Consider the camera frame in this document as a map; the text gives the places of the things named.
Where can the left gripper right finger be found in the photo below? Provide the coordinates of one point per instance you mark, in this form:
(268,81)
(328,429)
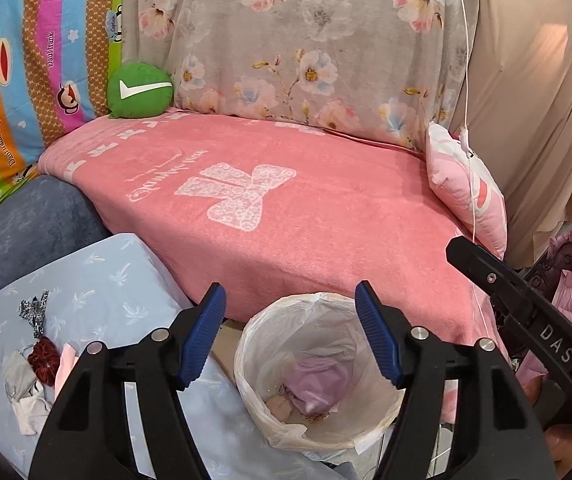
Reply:
(496,434)

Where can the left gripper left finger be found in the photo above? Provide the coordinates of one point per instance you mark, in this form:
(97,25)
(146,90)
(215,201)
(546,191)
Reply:
(86,435)

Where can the pink tissue paper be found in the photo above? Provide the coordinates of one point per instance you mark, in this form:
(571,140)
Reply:
(68,359)

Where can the grey cloth pouch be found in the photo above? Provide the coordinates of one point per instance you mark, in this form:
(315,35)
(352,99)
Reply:
(19,377)

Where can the purple trash in bin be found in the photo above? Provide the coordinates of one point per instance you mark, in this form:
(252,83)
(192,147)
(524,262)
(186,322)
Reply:
(316,385)

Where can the white lined trash bin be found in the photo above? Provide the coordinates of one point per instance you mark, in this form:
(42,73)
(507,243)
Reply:
(298,327)

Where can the right hand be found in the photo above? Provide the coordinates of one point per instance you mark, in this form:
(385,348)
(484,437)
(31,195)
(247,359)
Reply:
(559,441)

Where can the white crumpled cloth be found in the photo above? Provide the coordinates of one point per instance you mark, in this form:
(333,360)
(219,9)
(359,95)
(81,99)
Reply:
(31,410)

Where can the dark red velvet scrunchie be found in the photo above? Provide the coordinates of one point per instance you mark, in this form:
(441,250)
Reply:
(45,361)

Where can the pink white small pillow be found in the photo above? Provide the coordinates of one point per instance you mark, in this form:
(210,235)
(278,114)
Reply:
(465,185)

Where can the dark blue plush pillow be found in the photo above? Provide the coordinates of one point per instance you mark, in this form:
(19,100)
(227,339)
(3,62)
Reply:
(45,220)

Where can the beige curtain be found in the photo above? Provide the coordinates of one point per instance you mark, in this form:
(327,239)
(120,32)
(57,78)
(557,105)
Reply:
(519,116)

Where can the pink bow print blanket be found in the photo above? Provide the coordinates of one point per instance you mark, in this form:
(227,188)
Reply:
(271,209)

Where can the green round checkmark cushion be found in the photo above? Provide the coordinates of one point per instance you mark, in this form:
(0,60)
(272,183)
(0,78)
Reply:
(139,90)

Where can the grey floral quilt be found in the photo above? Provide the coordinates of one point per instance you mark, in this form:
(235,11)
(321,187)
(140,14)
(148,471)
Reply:
(380,70)

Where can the colourful monkey print quilt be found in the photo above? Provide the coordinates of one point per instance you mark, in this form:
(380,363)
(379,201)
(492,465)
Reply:
(56,57)

